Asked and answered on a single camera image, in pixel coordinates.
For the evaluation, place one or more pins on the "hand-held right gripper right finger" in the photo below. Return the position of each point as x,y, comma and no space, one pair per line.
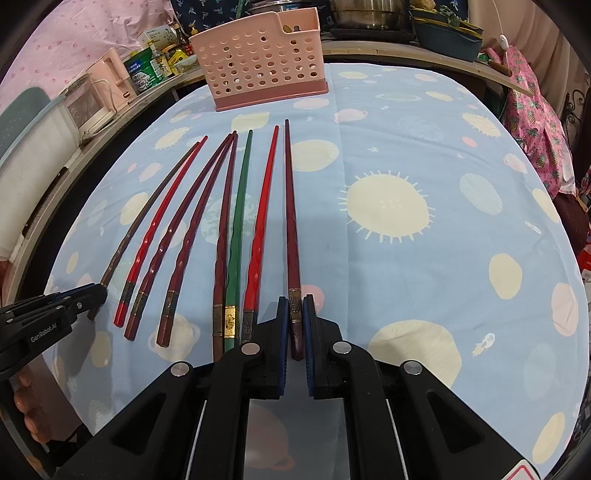
310,341

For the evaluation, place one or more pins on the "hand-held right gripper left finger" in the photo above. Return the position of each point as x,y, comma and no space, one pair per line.
280,341

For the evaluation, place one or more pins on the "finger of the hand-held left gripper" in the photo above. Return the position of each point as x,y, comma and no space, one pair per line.
90,294
69,314

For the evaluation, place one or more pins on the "brown chopstick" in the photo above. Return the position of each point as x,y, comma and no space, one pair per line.
112,270

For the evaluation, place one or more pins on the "dark red chopstick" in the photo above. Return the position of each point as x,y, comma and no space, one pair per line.
292,258
164,332
147,284
220,277

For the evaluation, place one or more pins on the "green chopstick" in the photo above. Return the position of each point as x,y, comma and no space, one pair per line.
235,272

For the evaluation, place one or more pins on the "pink perforated utensil basket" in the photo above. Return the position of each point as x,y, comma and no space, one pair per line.
258,60

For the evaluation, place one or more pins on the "person's left hand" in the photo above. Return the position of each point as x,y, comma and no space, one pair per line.
30,406

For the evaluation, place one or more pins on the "blue printed tablecloth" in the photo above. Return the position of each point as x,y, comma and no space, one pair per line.
415,258

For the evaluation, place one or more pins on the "white blender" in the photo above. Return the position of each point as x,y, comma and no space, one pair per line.
87,108

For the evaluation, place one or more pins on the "pink electric kettle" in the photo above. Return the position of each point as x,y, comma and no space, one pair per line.
113,74

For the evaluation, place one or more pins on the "green tin can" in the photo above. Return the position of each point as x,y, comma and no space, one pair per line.
143,73

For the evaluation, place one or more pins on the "yellow seasoning packet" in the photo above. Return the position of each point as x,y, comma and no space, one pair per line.
178,60

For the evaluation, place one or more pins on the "pink dotted curtain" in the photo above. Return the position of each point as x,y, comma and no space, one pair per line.
78,37

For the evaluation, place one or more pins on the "white carton box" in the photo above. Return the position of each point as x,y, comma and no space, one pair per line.
159,34

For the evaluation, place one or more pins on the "navy printed cloth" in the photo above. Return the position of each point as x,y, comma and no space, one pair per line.
207,14

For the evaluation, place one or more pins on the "black induction cooker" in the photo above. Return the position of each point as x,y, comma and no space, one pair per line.
369,32

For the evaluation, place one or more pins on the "pink pineapple print cloth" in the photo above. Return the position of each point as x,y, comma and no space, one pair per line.
531,110

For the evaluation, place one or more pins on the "stack of bowls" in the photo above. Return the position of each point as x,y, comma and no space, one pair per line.
445,39

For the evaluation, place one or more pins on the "wooden rolling pin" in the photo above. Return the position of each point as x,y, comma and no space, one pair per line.
501,69

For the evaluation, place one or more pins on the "steel steamer pot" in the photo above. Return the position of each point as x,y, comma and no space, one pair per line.
369,11

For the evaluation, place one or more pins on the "dark metal chair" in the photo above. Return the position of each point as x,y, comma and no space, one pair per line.
577,115

